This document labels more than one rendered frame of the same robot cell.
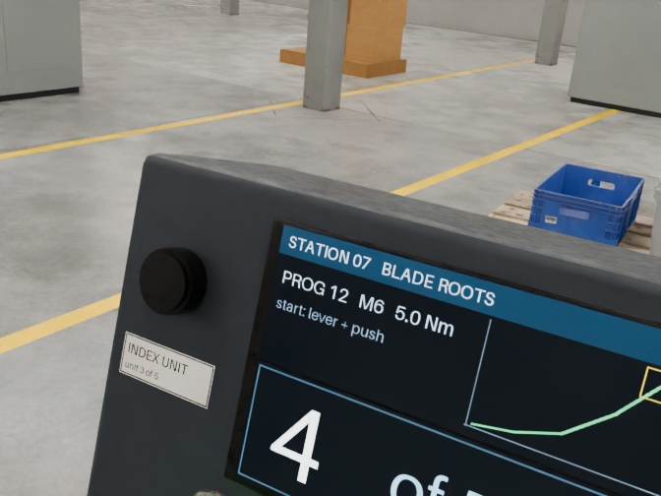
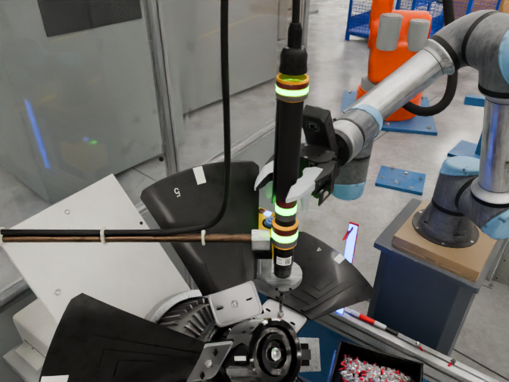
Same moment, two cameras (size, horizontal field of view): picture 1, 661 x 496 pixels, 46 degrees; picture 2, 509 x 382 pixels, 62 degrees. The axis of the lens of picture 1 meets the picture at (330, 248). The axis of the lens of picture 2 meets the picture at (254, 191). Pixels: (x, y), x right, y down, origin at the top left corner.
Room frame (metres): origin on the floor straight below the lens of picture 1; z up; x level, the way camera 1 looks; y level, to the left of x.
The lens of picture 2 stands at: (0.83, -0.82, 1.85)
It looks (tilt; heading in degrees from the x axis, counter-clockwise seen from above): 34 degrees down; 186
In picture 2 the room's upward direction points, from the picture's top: straight up
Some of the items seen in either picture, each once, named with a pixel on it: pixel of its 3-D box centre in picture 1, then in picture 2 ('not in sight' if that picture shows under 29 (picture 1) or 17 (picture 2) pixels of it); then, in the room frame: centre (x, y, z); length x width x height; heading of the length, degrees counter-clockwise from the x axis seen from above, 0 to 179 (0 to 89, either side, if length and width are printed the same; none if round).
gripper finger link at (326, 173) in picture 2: not in sight; (317, 170); (0.24, -0.78, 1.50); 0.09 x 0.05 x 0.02; 163
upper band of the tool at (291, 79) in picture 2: not in sight; (291, 87); (0.28, -0.83, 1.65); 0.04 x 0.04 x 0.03
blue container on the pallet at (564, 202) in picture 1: (587, 205); not in sight; (3.58, -1.21, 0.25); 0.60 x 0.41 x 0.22; 152
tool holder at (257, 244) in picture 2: not in sight; (277, 256); (0.28, -0.84, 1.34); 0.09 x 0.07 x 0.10; 96
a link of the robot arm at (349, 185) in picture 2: not in sight; (345, 167); (0.03, -0.71, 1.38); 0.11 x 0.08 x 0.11; 21
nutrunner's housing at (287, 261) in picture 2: not in sight; (287, 180); (0.28, -0.83, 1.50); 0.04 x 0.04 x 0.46
